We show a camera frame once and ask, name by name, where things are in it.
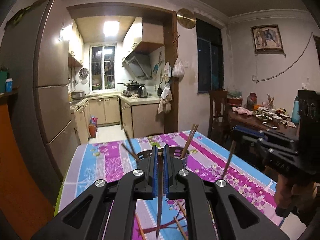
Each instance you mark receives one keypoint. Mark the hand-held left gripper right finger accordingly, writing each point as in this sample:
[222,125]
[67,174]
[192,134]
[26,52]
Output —
[166,172]

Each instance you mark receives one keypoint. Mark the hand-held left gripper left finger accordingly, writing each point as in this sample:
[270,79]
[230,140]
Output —
[155,172]

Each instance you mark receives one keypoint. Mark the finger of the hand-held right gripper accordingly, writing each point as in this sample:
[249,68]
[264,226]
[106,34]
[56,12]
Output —
[260,143]
[248,130]

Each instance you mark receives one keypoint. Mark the wooden chopstick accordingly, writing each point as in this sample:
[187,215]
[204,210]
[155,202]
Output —
[181,208]
[193,134]
[187,141]
[160,180]
[128,151]
[228,158]
[140,227]
[131,145]
[180,227]

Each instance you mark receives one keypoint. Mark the blue perforated utensil holder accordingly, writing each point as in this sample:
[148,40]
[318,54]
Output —
[186,160]

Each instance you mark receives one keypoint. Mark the person's right hand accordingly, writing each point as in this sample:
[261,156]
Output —
[285,192]

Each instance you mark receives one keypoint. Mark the dark wooden dining table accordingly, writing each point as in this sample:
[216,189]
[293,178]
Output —
[247,121]

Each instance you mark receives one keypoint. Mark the plate of green vegetables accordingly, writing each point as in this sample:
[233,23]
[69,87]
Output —
[263,117]

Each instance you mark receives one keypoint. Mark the pink cloth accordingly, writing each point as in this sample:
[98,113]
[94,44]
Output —
[242,110]

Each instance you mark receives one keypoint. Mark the glass jar with red lid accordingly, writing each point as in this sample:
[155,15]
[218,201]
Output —
[252,102]

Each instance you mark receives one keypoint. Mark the white bowl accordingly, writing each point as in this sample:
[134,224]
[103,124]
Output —
[277,119]

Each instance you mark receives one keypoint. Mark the red basin with greens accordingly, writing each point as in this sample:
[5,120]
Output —
[235,100]

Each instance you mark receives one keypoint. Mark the cup of chopsticks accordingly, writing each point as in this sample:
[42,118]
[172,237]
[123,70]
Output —
[270,103]

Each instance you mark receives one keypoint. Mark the dark wooden chair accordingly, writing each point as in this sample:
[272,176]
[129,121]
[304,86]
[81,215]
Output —
[217,110]

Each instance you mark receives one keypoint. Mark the purple floral striped tablecloth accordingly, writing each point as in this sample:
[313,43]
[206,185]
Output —
[112,160]

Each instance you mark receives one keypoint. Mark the blue thermos bottle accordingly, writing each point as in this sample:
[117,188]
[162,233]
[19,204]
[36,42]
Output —
[295,110]

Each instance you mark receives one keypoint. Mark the beige kitchen counter cabinet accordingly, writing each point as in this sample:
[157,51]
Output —
[145,120]

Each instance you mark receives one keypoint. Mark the hanging cloth bags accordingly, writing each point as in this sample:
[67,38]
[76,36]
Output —
[165,102]

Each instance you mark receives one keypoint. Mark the orange plastic bottle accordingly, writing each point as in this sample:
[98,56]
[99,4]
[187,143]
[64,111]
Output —
[93,128]

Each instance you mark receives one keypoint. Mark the dark window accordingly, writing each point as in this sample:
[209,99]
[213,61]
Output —
[210,60]

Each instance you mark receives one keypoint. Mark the metal kettle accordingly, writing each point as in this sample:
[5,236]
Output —
[143,92]

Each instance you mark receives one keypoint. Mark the beige kitchen base cabinets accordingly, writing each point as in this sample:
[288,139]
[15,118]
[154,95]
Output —
[100,112]

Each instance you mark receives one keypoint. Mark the black wok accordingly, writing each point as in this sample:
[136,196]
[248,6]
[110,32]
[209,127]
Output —
[131,85]

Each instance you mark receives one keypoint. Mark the white hanging plastic bag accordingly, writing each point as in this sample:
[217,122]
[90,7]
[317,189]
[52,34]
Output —
[178,68]

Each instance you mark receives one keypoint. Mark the framed elephant picture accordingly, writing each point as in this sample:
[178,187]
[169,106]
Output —
[267,38]

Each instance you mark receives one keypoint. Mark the metal range hood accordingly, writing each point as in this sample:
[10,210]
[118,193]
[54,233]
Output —
[137,66]

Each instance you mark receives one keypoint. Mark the barred kitchen window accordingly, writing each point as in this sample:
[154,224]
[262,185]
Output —
[102,67]

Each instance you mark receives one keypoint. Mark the round metal strainer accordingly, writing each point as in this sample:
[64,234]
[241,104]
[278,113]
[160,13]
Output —
[84,73]

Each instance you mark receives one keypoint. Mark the silver refrigerator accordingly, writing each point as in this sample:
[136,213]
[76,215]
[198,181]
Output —
[50,80]

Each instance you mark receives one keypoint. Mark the ceiling light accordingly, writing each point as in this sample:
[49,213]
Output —
[111,28]

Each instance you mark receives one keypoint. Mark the blue white jar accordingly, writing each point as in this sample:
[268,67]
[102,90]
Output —
[9,85]

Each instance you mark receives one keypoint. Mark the green container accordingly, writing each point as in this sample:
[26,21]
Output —
[3,81]

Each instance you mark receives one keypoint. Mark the yellow green cloth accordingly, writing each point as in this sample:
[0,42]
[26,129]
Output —
[25,10]

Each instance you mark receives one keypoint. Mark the brown door frame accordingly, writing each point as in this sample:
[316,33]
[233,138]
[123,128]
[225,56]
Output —
[175,105]

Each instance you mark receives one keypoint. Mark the gold round wall clock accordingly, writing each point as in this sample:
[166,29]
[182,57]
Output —
[186,18]

